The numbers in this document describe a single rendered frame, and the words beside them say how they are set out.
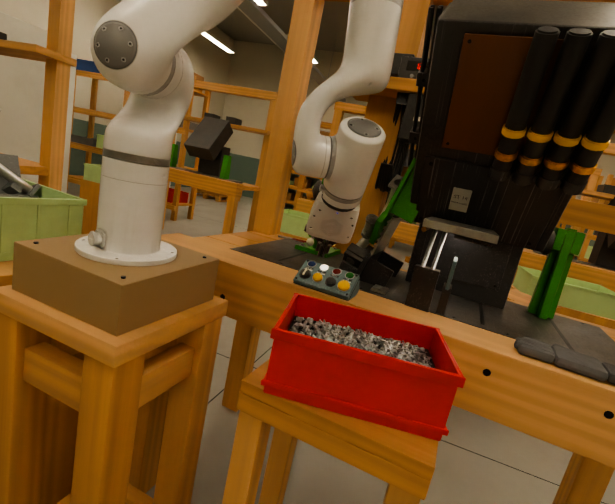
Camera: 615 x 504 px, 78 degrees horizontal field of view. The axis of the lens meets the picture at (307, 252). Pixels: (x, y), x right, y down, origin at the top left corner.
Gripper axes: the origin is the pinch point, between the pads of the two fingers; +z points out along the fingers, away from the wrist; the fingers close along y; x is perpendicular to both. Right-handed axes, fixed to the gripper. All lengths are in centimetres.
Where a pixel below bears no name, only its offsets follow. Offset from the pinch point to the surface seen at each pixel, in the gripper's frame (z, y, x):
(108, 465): 16, -29, -49
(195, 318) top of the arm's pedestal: 7.3, -22.6, -21.9
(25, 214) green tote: 19, -78, 2
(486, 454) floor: 125, 113, 10
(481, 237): -12.9, 32.2, 2.3
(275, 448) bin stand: 35.1, 1.1, -34.8
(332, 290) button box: 8.4, 5.1, -5.0
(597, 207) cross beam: 0, 88, 50
